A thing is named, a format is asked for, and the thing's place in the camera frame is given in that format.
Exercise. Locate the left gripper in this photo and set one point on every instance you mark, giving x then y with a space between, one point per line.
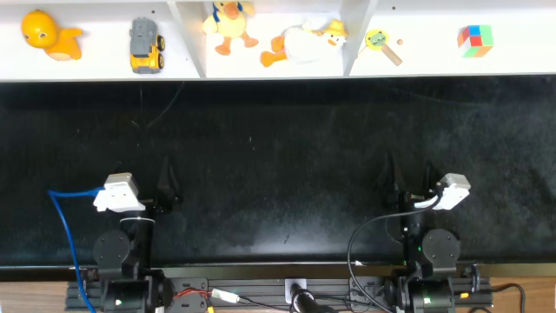
154 206

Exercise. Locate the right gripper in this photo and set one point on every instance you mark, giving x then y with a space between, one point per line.
412 202

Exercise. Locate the grey and yellow toy truck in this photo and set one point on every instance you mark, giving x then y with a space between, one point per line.
145 48

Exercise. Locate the yellow wooden rattle drum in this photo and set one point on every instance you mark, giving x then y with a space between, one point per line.
377 40

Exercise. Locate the many-coloured puzzle cube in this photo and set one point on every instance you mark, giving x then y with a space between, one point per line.
475 41

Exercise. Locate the yellow rubber duck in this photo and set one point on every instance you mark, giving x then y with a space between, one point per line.
43 32

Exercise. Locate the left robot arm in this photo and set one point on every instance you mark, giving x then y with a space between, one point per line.
113 250

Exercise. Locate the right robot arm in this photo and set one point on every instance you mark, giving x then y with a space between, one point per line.
441 250

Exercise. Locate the white shelf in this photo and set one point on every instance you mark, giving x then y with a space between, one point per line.
434 65

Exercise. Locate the white plush duck yellow hat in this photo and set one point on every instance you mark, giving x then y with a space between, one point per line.
304 45

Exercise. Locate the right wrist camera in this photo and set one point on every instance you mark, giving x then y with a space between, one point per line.
454 191

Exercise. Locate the mounting rail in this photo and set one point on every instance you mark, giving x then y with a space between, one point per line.
260 289

